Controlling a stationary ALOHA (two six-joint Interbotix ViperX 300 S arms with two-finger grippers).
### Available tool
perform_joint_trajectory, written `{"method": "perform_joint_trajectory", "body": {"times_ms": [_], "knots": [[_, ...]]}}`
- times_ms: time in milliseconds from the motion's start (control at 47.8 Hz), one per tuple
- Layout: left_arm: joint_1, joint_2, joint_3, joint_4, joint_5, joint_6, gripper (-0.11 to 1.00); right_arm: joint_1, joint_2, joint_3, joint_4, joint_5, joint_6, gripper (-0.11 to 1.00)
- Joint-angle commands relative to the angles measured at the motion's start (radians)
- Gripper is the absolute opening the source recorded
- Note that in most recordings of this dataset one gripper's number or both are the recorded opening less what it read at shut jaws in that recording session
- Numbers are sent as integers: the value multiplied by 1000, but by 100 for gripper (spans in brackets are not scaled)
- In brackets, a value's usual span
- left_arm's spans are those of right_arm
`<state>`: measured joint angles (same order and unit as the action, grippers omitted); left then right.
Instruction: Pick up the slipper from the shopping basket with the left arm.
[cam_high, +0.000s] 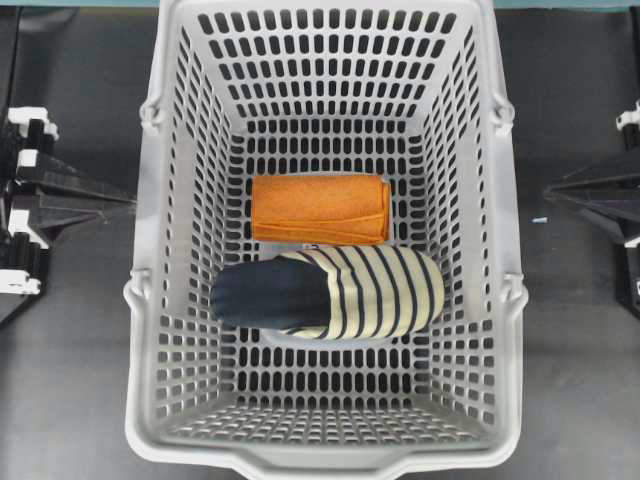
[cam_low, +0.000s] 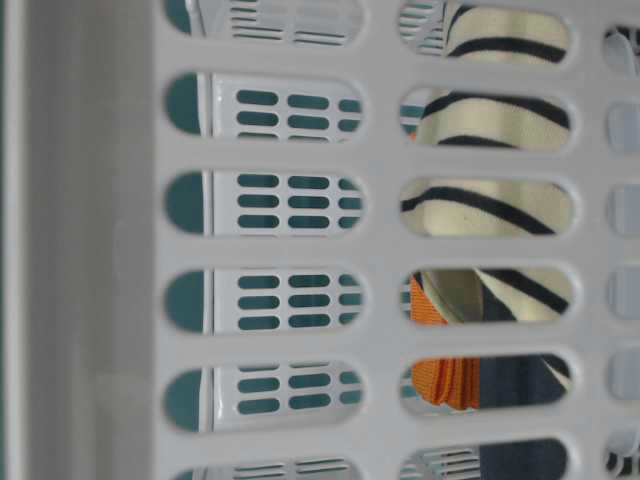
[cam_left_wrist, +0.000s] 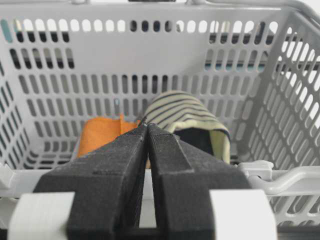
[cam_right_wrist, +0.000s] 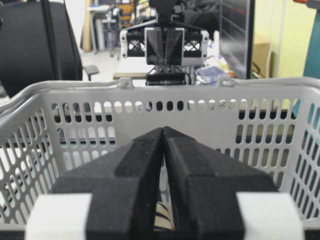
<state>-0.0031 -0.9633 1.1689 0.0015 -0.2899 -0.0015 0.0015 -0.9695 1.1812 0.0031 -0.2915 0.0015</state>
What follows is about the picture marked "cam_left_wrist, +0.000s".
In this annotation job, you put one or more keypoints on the grey plastic shopping basket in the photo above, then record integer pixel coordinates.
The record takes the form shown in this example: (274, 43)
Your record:
(254, 64)

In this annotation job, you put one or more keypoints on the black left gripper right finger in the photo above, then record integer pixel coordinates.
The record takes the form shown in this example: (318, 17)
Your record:
(182, 176)

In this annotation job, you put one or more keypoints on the grey basket handle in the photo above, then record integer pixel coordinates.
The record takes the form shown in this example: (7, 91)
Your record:
(298, 181)

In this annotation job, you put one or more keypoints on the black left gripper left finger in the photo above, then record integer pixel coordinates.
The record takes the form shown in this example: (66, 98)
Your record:
(108, 185)

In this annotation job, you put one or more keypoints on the orange cloth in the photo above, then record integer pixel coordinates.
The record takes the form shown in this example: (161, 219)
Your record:
(100, 131)

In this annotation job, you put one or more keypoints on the striped cream slipper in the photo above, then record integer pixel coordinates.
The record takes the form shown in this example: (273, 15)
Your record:
(184, 115)

